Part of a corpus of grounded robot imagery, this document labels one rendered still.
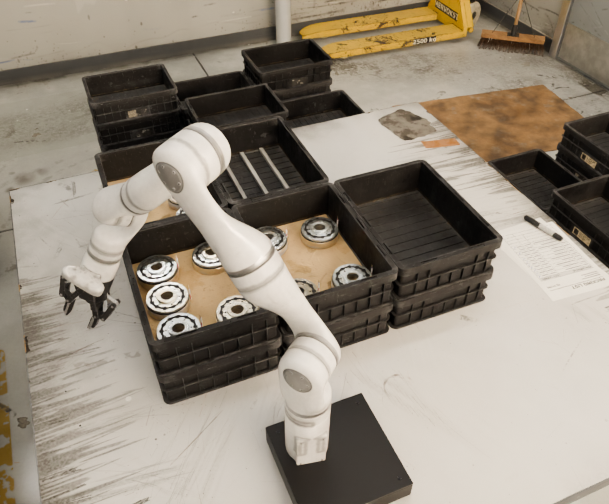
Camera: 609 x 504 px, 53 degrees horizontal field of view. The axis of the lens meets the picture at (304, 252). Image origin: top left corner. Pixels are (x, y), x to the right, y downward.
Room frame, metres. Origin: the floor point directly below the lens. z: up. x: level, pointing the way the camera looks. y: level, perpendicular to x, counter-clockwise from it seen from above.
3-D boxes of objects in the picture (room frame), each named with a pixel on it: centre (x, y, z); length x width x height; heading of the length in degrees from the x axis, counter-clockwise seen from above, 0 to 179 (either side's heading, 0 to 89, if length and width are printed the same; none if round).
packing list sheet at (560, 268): (1.34, -0.74, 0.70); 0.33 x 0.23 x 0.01; 23
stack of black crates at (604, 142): (2.37, -1.41, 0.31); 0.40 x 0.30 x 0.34; 23
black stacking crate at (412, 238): (1.28, -0.29, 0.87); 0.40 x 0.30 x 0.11; 23
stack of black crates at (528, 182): (2.22, -1.05, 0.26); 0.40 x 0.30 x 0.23; 23
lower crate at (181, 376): (1.05, 0.26, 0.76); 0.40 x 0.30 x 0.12; 23
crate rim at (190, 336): (1.05, 0.26, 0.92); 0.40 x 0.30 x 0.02; 23
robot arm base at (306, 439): (0.69, -0.01, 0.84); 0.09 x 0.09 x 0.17; 12
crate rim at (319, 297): (1.17, -0.02, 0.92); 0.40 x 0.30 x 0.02; 23
